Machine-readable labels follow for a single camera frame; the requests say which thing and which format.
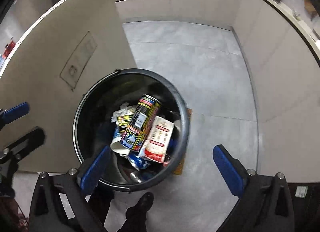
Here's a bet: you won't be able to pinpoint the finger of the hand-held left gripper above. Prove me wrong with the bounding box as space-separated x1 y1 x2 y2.
4 126 46 159
0 102 30 130

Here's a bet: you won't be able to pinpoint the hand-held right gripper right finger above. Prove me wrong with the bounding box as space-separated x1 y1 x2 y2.
213 144 296 232

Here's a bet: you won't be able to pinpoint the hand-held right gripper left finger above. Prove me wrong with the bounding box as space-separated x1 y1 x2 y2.
28 144 112 232

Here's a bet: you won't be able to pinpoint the blue patterned paper cup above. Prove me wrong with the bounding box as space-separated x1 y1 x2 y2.
110 125 132 157

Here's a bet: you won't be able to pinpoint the black yellow drink can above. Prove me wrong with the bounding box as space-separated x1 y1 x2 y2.
120 94 162 153
115 112 137 133

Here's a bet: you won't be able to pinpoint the black plastic bucket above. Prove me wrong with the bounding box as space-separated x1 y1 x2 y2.
72 68 191 193

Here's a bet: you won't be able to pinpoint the red label paper cup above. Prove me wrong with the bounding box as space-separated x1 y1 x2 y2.
144 115 175 164

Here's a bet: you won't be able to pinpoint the person's left forearm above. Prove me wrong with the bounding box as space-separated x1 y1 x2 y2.
0 194 30 232

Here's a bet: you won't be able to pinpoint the person's leg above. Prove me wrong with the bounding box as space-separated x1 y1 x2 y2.
124 192 154 232
87 189 115 232

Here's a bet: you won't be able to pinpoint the low wooden stool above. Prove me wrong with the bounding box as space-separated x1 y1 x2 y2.
172 108 193 175

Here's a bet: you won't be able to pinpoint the red thermos jug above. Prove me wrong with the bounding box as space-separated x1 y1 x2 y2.
3 38 16 59

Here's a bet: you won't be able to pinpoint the white tiled kitchen island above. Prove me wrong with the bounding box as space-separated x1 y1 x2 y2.
0 0 138 174

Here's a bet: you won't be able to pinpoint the beige lower cabinets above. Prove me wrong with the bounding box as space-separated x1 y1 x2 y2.
114 0 320 185

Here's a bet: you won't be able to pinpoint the round bamboo basket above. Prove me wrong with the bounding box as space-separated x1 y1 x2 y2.
304 0 318 15

